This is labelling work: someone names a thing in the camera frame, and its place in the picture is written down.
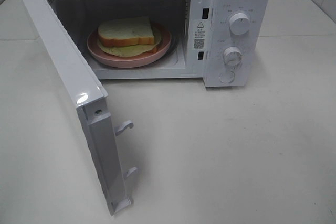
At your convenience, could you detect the white microwave knob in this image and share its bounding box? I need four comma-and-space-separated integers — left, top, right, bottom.
228, 10, 251, 35
224, 46, 243, 67

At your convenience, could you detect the toast sandwich with lettuce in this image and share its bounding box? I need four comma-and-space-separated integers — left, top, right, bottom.
97, 16, 162, 58

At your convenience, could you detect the white upper microwave knob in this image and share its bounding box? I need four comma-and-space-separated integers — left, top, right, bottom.
228, 10, 251, 35

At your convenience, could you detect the pink round plate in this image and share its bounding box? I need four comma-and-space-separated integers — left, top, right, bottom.
87, 23, 172, 68

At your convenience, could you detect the round door release button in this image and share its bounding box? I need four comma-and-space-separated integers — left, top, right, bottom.
219, 71, 235, 83

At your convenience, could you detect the white microwave door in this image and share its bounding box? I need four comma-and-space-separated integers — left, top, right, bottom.
22, 0, 138, 215

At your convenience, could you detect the white lower microwave knob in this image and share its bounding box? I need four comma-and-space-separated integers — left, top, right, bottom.
224, 46, 243, 67

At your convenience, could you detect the glass microwave turntable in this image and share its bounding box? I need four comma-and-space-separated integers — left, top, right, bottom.
166, 34, 180, 57

